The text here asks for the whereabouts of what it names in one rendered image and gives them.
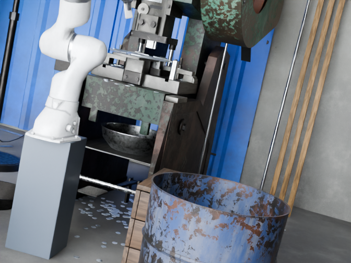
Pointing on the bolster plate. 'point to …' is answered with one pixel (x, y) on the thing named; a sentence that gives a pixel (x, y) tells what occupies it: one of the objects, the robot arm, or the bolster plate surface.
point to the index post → (173, 69)
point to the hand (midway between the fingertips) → (128, 10)
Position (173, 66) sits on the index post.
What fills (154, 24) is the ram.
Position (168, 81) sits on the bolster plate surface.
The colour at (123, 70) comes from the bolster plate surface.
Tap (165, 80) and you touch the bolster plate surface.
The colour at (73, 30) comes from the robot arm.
